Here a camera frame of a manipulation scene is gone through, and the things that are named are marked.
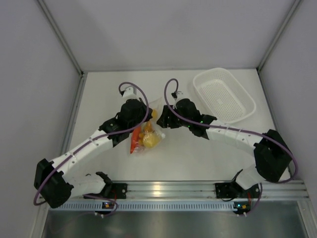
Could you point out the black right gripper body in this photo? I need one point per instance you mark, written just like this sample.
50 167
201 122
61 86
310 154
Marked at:
175 121

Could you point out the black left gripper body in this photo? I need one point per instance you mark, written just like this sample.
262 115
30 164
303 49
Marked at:
142 115

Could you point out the clear zip top bag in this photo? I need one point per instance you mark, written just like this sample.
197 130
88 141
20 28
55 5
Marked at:
157 105

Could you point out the yellow fake pear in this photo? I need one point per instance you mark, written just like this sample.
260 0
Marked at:
151 139

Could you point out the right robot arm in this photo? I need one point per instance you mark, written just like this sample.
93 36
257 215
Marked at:
268 149

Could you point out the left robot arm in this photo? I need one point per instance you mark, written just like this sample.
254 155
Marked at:
53 180

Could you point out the yellow fake lemon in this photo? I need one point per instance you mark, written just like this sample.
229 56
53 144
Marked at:
154 114

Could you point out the orange fake fruit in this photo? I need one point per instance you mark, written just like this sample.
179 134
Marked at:
147 127

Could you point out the fake carrot with green leaves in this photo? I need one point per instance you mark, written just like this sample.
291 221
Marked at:
135 139

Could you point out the white perforated plastic basket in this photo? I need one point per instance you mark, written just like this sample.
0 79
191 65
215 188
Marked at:
223 95

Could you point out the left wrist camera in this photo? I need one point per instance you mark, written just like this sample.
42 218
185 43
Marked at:
129 93

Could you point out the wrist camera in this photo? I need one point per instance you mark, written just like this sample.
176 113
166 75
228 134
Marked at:
129 93
177 96

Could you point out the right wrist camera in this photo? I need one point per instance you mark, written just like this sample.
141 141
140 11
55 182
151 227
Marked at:
177 96

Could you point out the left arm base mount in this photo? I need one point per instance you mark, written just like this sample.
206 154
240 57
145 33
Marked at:
112 191

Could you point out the white slotted cable duct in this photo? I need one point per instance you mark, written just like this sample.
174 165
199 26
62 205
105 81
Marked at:
92 205

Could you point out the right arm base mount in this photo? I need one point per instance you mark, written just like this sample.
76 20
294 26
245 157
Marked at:
227 191

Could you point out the aluminium mounting rail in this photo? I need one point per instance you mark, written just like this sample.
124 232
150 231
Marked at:
202 190

